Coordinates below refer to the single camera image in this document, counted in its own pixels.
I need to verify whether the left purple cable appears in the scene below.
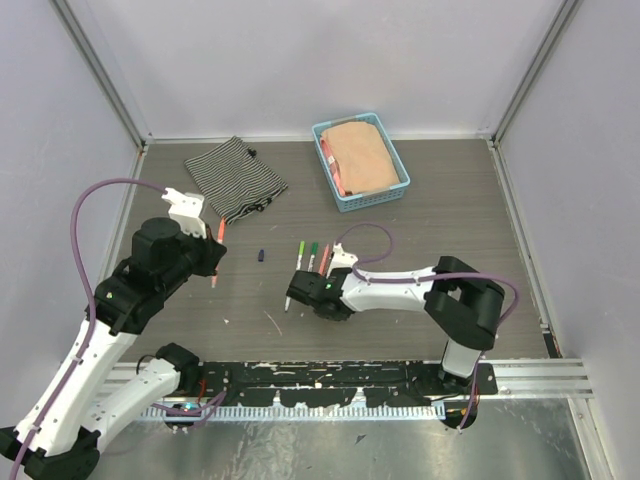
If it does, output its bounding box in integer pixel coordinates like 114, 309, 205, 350
9, 178, 231, 480

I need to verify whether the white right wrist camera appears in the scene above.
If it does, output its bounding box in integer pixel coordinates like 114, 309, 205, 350
325, 243, 358, 276

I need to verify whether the black white striped cloth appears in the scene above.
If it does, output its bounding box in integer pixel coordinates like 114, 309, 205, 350
184, 136, 288, 225

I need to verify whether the grey slotted cable duct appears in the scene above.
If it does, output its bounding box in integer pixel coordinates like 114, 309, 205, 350
139, 399, 446, 422

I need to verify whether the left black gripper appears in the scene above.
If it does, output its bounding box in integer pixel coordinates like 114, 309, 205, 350
160, 220, 225, 293

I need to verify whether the light blue plastic basket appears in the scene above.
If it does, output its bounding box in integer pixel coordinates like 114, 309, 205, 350
312, 112, 411, 213

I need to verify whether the peach folded towel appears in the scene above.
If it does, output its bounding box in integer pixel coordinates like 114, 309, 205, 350
320, 121, 399, 197

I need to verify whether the salmon orange pen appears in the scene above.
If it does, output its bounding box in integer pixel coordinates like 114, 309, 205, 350
318, 244, 331, 275

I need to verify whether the orange highlighter pen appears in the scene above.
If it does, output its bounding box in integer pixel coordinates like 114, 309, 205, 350
211, 217, 226, 289

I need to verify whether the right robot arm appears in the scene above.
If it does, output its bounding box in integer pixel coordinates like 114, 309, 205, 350
286, 239, 506, 395

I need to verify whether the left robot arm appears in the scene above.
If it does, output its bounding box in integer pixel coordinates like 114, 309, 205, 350
1, 217, 227, 479

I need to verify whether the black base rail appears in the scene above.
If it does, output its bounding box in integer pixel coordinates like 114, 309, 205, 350
177, 360, 471, 408

